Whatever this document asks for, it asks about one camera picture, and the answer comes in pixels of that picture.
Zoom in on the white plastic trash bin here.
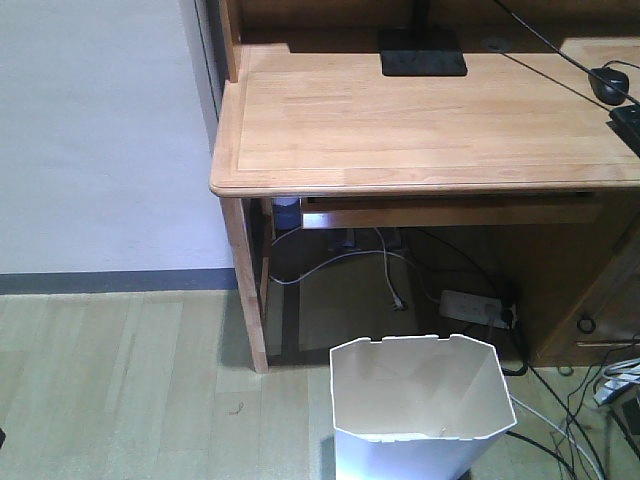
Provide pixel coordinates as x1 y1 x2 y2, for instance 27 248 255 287
329 334 517 479

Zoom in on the blue white cylinder under desk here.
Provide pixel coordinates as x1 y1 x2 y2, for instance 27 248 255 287
272 197 301 230

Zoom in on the white power strip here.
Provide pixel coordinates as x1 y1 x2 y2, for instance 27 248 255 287
439 290 508 329

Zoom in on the black monitor stand base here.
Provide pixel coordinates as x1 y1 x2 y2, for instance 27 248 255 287
377 1 468 77

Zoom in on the wooden desk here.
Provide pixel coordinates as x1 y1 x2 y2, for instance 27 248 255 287
210 1 639 373

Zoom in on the black computer mouse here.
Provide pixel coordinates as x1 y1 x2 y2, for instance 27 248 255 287
589 67 630 106

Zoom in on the black keyboard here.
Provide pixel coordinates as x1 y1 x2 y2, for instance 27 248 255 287
609 104 640 148

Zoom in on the white cable under desk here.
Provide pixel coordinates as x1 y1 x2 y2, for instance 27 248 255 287
268 227 441 312

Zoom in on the black cable across desk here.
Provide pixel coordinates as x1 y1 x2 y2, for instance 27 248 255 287
494 0 640 106

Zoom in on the black cable on floor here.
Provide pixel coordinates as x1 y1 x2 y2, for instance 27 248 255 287
501 319 640 480

